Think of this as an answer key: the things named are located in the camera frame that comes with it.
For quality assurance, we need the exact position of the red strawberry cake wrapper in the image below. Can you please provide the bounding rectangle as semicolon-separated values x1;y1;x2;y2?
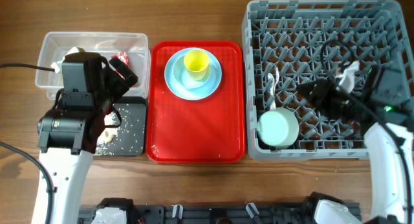
109;51;129;80

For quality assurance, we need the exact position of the white plastic fork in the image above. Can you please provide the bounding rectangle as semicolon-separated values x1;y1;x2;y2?
267;72;279;110

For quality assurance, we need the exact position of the green bowl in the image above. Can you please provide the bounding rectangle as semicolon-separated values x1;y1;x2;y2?
257;107;299;148

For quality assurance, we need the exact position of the white napkin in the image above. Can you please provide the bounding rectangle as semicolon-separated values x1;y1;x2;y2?
51;47;85;74

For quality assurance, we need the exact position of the white plastic spoon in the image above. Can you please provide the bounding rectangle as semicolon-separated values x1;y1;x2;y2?
335;61;360;94

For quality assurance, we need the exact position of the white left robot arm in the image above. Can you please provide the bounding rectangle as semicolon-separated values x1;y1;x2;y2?
32;52;137;223

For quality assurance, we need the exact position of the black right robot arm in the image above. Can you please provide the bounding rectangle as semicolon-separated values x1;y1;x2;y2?
296;78;413;223

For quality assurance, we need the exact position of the grey dishwasher rack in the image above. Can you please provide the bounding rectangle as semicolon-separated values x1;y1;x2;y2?
241;0;413;161

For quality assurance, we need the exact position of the rice and peanut waste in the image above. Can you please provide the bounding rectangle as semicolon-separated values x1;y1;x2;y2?
95;102;145;155

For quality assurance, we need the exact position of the black waste bin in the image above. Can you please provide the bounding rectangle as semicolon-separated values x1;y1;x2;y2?
93;95;148;157

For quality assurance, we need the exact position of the light blue small bowl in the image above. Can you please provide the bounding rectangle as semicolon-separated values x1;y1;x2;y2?
173;56;211;90

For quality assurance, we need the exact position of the light blue plate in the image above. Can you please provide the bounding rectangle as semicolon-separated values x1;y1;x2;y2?
164;47;223;101

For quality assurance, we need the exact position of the clear plastic storage box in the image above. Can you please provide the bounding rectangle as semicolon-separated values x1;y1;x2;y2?
38;32;151;98

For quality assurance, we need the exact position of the yellow cup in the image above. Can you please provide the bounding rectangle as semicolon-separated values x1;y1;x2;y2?
184;49;210;80

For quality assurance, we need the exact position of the red plastic tray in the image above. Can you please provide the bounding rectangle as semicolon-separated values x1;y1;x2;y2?
146;41;246;163

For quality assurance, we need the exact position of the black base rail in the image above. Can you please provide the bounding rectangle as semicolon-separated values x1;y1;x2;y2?
77;203;362;224

